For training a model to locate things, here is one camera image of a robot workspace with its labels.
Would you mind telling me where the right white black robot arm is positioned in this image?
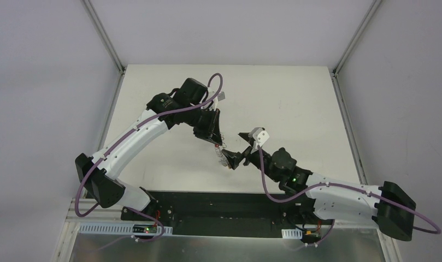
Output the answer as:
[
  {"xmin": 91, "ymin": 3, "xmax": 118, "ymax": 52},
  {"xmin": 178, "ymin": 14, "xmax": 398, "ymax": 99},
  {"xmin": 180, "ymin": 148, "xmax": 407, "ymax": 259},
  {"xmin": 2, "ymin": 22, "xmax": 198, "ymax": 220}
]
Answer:
[{"xmin": 221, "ymin": 129, "xmax": 416, "ymax": 241}]

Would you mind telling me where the left white cable duct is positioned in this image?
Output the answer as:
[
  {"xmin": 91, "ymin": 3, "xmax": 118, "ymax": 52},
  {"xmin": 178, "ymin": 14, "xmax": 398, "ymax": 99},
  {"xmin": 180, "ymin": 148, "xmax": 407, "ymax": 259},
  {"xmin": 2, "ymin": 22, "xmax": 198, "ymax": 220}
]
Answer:
[{"xmin": 78, "ymin": 223, "xmax": 162, "ymax": 236}]

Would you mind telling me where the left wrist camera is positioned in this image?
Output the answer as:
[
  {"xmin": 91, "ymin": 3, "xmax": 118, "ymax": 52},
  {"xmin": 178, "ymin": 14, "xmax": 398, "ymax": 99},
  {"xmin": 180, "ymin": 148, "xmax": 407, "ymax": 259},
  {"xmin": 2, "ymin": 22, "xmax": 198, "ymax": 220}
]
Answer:
[{"xmin": 209, "ymin": 91, "xmax": 226, "ymax": 110}]

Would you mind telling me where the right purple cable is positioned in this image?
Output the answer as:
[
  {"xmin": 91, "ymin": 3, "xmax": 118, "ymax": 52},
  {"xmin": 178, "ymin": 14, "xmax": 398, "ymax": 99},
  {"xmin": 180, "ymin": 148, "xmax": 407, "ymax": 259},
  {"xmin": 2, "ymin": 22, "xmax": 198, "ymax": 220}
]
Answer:
[{"xmin": 257, "ymin": 146, "xmax": 442, "ymax": 250}]

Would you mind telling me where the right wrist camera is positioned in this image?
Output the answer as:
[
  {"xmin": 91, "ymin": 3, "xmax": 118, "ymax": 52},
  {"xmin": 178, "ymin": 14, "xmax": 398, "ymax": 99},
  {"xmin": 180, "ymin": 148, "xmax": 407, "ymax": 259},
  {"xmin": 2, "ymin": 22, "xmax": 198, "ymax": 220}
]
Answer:
[{"xmin": 249, "ymin": 127, "xmax": 270, "ymax": 149}]

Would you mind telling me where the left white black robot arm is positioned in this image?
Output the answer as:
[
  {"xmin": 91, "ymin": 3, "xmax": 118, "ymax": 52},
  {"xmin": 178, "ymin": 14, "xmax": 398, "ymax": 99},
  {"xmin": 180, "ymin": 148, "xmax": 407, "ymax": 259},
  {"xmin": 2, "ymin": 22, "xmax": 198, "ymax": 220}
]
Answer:
[{"xmin": 75, "ymin": 73, "xmax": 223, "ymax": 221}]

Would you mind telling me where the white cable duct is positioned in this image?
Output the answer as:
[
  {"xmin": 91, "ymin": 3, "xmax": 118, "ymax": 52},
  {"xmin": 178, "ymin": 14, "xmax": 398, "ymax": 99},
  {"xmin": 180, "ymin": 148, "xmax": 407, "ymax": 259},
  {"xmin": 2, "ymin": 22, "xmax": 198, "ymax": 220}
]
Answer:
[
  {"xmin": 78, "ymin": 223, "xmax": 162, "ymax": 236},
  {"xmin": 281, "ymin": 228, "xmax": 303, "ymax": 240}
]

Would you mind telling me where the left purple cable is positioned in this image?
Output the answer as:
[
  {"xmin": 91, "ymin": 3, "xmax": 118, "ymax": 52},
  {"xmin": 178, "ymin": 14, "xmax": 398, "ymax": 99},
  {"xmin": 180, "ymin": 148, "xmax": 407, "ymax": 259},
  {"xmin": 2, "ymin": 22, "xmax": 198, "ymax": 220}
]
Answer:
[{"xmin": 74, "ymin": 73, "xmax": 223, "ymax": 250}]

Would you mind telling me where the purple cable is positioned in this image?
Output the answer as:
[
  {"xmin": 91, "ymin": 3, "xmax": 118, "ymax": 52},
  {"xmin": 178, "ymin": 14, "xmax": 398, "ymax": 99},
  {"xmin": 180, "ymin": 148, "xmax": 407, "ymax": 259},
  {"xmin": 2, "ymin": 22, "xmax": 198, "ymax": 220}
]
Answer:
[
  {"xmin": 74, "ymin": 73, "xmax": 223, "ymax": 250},
  {"xmin": 257, "ymin": 146, "xmax": 442, "ymax": 250}
]

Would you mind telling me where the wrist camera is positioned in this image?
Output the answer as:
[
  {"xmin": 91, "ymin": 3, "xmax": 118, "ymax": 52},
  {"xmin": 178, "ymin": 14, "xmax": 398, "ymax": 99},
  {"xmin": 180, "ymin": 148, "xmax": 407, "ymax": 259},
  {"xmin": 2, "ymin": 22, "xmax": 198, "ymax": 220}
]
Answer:
[
  {"xmin": 209, "ymin": 91, "xmax": 226, "ymax": 110},
  {"xmin": 249, "ymin": 127, "xmax": 270, "ymax": 149}
]

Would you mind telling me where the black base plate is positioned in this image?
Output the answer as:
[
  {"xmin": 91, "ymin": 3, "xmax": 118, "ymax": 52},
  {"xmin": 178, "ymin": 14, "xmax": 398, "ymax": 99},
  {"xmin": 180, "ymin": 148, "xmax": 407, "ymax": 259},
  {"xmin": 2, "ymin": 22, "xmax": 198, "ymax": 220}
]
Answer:
[{"xmin": 143, "ymin": 190, "xmax": 331, "ymax": 238}]

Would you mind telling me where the right white cable duct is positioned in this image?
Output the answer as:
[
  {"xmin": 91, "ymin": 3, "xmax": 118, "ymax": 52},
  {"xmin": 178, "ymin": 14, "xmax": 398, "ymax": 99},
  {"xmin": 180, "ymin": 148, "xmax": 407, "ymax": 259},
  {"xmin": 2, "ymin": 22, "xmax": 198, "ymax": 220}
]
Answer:
[{"xmin": 281, "ymin": 228, "xmax": 303, "ymax": 240}]

